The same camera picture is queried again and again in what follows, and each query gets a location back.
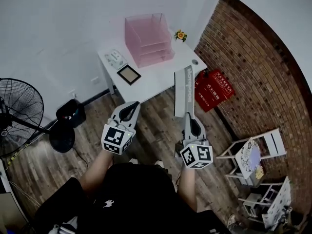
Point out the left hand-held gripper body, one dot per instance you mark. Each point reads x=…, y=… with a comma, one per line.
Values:
x=117, y=138

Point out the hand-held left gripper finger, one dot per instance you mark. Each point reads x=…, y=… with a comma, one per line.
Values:
x=134, y=119
x=117, y=112

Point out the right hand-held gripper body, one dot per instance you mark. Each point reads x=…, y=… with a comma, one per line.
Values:
x=197, y=155

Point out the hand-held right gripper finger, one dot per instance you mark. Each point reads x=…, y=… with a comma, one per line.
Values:
x=187, y=130
x=202, y=133

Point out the grey and white notebook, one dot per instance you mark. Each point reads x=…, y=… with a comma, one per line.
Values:
x=181, y=91

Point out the pink acrylic drawer organizer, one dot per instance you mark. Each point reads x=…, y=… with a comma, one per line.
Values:
x=146, y=35

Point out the person's left forearm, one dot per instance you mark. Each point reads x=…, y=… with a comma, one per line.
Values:
x=97, y=172

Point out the person's right forearm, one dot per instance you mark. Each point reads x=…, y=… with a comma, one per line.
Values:
x=187, y=191

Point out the person's white shoe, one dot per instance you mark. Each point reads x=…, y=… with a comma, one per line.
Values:
x=133, y=160
x=159, y=163

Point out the red fire equipment box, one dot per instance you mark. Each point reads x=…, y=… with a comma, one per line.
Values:
x=214, y=91

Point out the black bin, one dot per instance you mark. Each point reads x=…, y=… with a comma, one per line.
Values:
x=72, y=113

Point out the floral printed board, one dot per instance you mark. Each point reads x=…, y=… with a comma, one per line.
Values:
x=248, y=157

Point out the white printed tissue pack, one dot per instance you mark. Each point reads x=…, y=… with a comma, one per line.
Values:
x=115, y=58

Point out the black standing fan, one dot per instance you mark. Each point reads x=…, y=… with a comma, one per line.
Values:
x=62, y=140

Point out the person's black t-shirt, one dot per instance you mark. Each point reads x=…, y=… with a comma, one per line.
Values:
x=136, y=199

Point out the white metal stool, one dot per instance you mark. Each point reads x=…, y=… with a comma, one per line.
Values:
x=253, y=201

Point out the white folding chair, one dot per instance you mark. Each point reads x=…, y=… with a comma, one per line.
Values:
x=275, y=140

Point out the small orange flower pot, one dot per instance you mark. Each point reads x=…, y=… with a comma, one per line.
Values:
x=180, y=35

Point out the speckled white board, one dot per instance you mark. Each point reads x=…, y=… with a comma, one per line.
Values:
x=278, y=208

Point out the black picture frame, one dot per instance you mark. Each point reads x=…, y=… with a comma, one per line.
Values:
x=128, y=75

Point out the white wall outlet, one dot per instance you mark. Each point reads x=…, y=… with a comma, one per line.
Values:
x=72, y=93

